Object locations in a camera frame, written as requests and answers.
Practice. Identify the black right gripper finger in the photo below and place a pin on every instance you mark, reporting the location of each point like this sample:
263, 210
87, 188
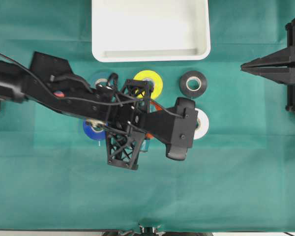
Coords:
277, 60
280, 75

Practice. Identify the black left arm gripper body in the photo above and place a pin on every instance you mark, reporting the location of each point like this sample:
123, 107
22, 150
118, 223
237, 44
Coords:
115, 123

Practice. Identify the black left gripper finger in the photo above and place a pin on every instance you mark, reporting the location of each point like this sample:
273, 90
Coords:
123, 151
137, 94

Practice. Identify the orange red tape roll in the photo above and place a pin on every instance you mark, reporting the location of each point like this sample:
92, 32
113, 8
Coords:
152, 108

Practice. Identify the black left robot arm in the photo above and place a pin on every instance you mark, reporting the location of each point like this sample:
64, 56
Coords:
51, 82

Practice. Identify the yellow tape roll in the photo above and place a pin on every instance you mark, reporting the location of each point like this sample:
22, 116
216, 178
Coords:
154, 78

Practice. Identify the blue tape roll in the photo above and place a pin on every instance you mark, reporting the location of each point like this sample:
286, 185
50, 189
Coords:
94, 133

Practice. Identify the black tape roll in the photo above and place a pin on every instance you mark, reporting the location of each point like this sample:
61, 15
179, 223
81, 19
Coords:
193, 84

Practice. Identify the teal green tape roll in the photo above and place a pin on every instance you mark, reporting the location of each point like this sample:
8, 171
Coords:
100, 77

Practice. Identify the white plastic tray case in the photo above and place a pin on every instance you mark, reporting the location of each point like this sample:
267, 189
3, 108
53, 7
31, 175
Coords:
150, 30

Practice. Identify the white tape roll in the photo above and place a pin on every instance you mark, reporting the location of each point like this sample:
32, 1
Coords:
202, 124

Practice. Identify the green table cloth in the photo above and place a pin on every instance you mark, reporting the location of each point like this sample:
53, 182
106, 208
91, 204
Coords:
239, 177

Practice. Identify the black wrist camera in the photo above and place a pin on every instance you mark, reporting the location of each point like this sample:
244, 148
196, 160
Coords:
175, 130

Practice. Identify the black bottom camera mount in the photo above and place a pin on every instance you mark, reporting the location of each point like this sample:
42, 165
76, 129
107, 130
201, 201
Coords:
143, 231

